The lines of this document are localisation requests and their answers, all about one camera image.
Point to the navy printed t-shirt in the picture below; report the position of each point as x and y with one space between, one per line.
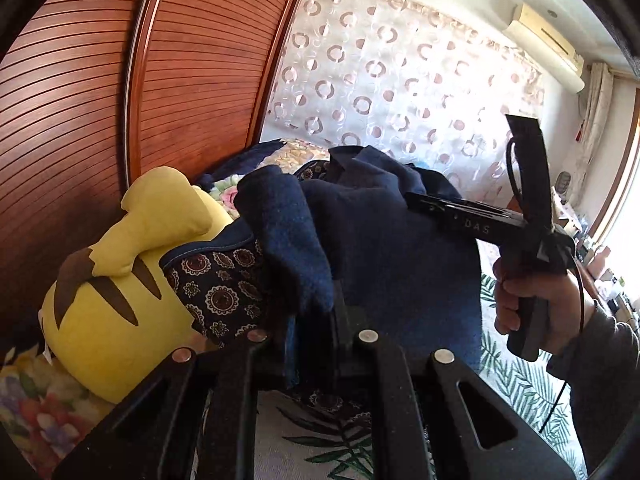
390 260

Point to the circle-patterned sheer curtain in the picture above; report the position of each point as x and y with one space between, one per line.
400 75

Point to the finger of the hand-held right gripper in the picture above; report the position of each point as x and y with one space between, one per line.
435 207

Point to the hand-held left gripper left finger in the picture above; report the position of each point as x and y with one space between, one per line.
277 355

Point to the dark patterned pillow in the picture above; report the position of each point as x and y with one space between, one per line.
220 290

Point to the window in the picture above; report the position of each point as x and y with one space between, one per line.
622 177

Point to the cream air conditioner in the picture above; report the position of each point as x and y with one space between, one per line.
545 45

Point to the dark grey oval ornament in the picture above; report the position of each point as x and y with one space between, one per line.
564 183

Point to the navy blanket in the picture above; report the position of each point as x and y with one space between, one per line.
260 152

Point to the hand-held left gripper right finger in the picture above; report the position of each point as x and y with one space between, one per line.
350 330

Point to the person's right hand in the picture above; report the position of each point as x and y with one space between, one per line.
567 310

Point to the yellow plush toy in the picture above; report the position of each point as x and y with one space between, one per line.
125 330

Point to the person's right forearm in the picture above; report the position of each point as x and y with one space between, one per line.
605 375

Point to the beige window curtain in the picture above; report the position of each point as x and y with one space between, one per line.
597 110

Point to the wooden slatted wardrobe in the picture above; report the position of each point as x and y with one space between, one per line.
75 110

